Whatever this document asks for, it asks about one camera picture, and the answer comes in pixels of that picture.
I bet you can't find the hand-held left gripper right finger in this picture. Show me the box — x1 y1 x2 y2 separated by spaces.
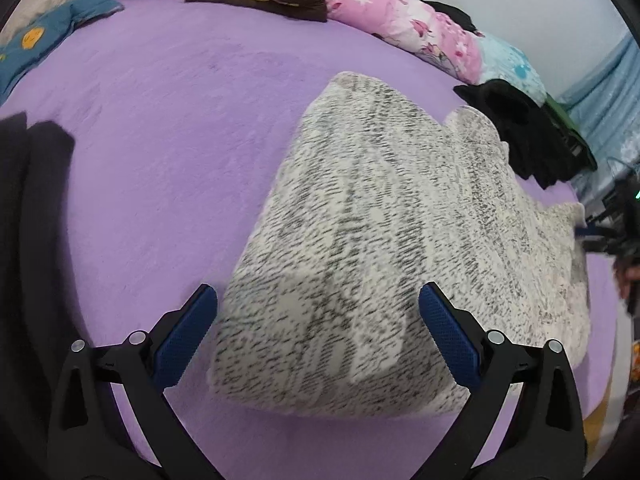
415 282 586 480

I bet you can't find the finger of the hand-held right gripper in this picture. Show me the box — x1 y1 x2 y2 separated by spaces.
574 224 623 257

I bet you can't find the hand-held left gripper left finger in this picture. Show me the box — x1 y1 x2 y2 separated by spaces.
47 284 221 480

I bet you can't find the grey white knit sweater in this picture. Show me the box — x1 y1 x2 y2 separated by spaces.
207 71 592 418

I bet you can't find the person's right hand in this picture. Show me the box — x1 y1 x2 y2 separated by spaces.
615 259 640 315

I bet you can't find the green cloth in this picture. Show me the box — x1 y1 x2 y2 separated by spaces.
542 92 595 158

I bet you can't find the light blue satin curtain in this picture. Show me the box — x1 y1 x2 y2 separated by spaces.
555 30 640 191

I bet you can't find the black garment pile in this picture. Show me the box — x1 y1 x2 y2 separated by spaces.
453 79 598 191

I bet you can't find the purple bed sheet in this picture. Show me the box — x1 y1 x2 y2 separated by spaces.
0 0 626 480

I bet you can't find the black cloth on quilt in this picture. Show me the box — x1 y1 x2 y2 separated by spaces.
405 0 482 37

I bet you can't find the pink blue floral quilt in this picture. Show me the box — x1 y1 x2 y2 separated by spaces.
97 0 548 103

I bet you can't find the teal cloth with yellow print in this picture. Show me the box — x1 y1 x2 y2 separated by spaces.
0 0 126 105

